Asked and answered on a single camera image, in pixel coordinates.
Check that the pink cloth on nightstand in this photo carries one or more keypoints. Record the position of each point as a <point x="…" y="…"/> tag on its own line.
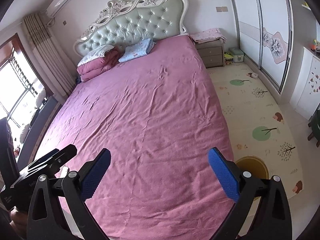
<point x="208" y="36"/>

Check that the dark window bench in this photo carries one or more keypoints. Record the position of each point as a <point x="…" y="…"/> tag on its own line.
<point x="37" y="131"/>

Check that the dark green stool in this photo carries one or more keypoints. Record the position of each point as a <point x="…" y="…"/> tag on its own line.
<point x="314" y="125"/>

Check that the folded pink quilt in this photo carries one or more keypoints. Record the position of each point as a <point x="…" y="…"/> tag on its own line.
<point x="95" y="67"/>

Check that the striped white pillow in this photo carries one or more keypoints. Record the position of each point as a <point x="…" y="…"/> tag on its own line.
<point x="95" y="54"/>

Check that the folded light blue blanket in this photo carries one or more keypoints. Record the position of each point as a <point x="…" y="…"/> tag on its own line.
<point x="140" y="49"/>

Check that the white sliding wardrobe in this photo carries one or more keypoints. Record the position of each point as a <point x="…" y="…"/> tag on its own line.
<point x="265" y="35"/>

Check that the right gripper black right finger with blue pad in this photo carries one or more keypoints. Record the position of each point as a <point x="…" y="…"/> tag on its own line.
<point x="272" y="219"/>

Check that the green tufted headboard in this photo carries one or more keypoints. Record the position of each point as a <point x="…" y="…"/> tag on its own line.
<point x="124" y="23"/>

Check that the pink bed sheet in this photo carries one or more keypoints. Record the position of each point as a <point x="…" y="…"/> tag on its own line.
<point x="158" y="115"/>

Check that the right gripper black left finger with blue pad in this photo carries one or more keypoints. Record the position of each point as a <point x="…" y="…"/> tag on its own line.
<point x="46" y="219"/>

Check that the white cabinet with stickers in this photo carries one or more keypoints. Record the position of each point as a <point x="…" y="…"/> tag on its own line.
<point x="305" y="97"/>

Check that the green white storage box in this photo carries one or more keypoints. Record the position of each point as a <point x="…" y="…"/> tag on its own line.
<point x="237" y="54"/>

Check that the beige curtain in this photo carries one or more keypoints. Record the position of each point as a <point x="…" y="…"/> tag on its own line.
<point x="57" y="66"/>

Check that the window with grille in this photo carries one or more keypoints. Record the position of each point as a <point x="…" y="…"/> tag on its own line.
<point x="23" y="92"/>

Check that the yellow round bin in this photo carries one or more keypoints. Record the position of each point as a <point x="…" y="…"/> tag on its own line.
<point x="255" y="166"/>

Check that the cartoon tree floor mat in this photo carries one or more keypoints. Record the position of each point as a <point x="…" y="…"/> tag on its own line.
<point x="256" y="124"/>

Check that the grey bedside table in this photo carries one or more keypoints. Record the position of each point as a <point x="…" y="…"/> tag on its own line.
<point x="211" y="53"/>

